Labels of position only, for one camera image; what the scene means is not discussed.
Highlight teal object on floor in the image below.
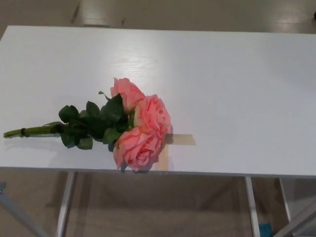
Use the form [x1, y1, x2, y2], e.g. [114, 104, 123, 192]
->
[259, 222, 273, 237]

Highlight pink rose bouquet green stems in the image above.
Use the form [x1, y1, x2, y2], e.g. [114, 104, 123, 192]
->
[3, 77, 172, 173]

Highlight white table leg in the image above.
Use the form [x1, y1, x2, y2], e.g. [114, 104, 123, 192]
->
[56, 172, 76, 237]
[244, 176, 261, 237]
[278, 177, 292, 223]

